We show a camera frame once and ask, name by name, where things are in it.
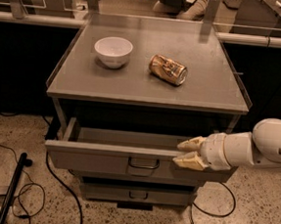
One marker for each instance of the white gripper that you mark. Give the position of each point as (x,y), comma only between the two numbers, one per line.
(213,150)

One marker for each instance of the grey top drawer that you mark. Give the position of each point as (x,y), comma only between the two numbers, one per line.
(122,152)

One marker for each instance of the grey drawer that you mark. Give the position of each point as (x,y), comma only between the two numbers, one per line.
(109,193)
(137,178)
(122,152)

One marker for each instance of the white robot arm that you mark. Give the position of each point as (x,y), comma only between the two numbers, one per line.
(260,148)

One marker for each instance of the grey drawer cabinet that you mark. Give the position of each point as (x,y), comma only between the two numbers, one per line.
(130,98)

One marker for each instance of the grey bottom drawer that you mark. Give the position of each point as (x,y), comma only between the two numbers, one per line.
(109,193)

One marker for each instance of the grey middle drawer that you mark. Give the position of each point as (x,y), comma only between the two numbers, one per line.
(137,178)

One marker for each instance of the crushed gold soda can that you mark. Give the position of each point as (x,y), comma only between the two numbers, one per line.
(168,70)

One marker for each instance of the white ceramic bowl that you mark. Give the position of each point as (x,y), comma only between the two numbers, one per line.
(113,52)

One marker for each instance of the seated person in background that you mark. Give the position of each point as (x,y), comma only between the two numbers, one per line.
(192,10)

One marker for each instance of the black metal stand leg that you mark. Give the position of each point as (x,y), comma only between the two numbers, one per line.
(7,202)

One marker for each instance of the white horizontal rail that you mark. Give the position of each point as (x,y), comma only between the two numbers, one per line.
(268,42)

